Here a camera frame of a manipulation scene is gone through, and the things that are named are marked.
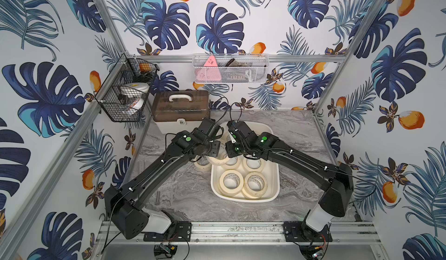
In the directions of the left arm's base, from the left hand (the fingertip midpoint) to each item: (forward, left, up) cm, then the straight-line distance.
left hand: (212, 144), depth 75 cm
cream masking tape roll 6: (-14, -19, -18) cm, 29 cm away
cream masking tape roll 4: (0, -20, -21) cm, 28 cm away
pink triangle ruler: (+35, +5, +12) cm, 38 cm away
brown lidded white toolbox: (+21, +20, -3) cm, 29 cm away
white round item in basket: (+19, +37, +11) cm, 43 cm away
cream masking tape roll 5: (-14, -9, -17) cm, 24 cm away
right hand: (+1, -6, -3) cm, 8 cm away
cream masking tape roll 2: (-7, -3, -3) cm, 8 cm away
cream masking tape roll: (+2, +6, -23) cm, 24 cm away
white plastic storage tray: (-1, -30, -20) cm, 36 cm away
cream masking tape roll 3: (+3, -10, -22) cm, 24 cm away
